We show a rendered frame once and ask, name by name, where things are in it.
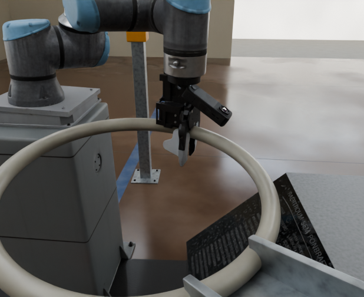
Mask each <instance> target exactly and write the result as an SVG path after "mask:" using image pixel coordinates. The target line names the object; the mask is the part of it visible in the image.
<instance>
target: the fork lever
mask: <svg viewBox="0 0 364 297"><path fill-rule="evenodd" d="M248 240H249V248H251V249H253V250H254V251H255V252H256V253H257V254H258V256H259V258H260V260H261V262H262V266H261V268H260V269H259V271H258V272H257V273H256V274H255V275H254V276H253V277H252V278H251V279H250V280H249V281H248V282H247V283H246V284H244V285H243V286H242V287H241V288H240V289H238V290H237V291H235V292H234V293H233V294H231V295H230V296H228V297H364V281H361V280H359V279H356V278H354V277H352V276H349V275H347V274H345V273H343V272H340V271H338V270H336V269H333V268H331V267H328V266H326V265H324V264H322V263H319V262H317V261H315V260H312V259H310V258H307V257H305V256H303V255H300V254H298V253H296V252H294V251H291V250H289V249H286V248H285V247H282V246H279V245H277V244H275V243H273V242H270V241H268V240H266V239H263V238H261V237H258V236H256V235H251V236H250V237H249V238H248ZM183 283H184V289H185V290H186V291H187V292H188V294H189V295H190V296H191V297H222V296H220V295H219V294H217V293H216V292H215V291H213V290H212V289H210V288H209V287H208V286H206V285H205V284H203V283H202V282H200V281H199V280H198V279H196V278H195V277H194V276H192V275H188V276H186V277H185V278H183Z"/></svg>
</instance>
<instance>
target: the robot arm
mask: <svg viewBox="0 0 364 297"><path fill-rule="evenodd" d="M62 3H63V7H64V13H63V14H62V15H60V16H59V18H58V25H51V23H50V21H49V20H48V19H22V20H15V21H8V22H6V23H4V24H3V26H2V31H3V41H4V46H5V52H6V58H7V62H8V68H9V74H10V78H11V82H10V86H9V91H8V102H9V103H10V104H11V105H14V106H18V107H45V106H49V105H54V104H58V103H60V102H62V101H64V99H65V97H64V92H63V90H62V88H61V86H60V84H59V82H58V80H57V75H56V70H59V69H69V68H86V67H96V66H101V65H104V64H105V63H106V62H107V60H108V56H109V53H110V39H109V36H108V32H116V31H128V32H156V33H159V34H162V35H163V52H164V73H163V74H160V81H162V82H163V96H162V97H161V98H160V99H159V101H158V102H156V124H158V125H161V126H164V127H167V128H173V127H177V128H178V129H175V130H174V131H173V137H172V138H171V139H169V140H165V141H164V142H163V147H164V148H165V149H166V150H168V151H169V152H171V153H173V154H175V155H177V156H178V160H179V163H180V166H183V165H184V164H185V162H186V161H187V155H188V152H189V156H191V155H192V154H193V153H194V151H195V149H196V144H197V140H195V139H193V138H190V134H189V133H188V131H189V130H191V128H192V127H193V126H197V127H200V112H202V113H203V114H205V115H206V116H207V117H209V118H210V119H212V120H213V121H214V122H215V123H217V124H218V125H219V126H220V127H223V126H225V125H226V123H227V122H228V121H229V119H230V117H231V116H232V112H231V111H230V110H229V109H228V108H226V107H225V106H223V105H222V104H221V103H219V102H218V101H217V100H215V99H214V98H213V97H212V96H210V95H209V94H207V93H206V92H205V91H204V90H202V89H201V88H200V87H199V86H197V85H196V84H198V83H199V82H200V81H201V76H202V75H204V74H205V73H206V62H207V43H208V34H209V19H210V11H211V3H210V0H62ZM162 101H165V102H162ZM160 102H161V103H160ZM158 109H159V120H158ZM188 144H189V148H188Z"/></svg>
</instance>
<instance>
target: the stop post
mask: <svg viewBox="0 0 364 297"><path fill-rule="evenodd" d="M126 34H127V42H131V54H132V64H133V80H134V96H135V113H136V118H149V107H148V84H147V61H146V48H145V42H146V41H147V40H148V39H149V36H148V32H128V31H126ZM137 138H138V155H139V164H140V169H136V170H135V172H134V175H133V178H132V181H131V183H138V184H158V180H159V176H160V169H152V166H151V143H150V131H137Z"/></svg>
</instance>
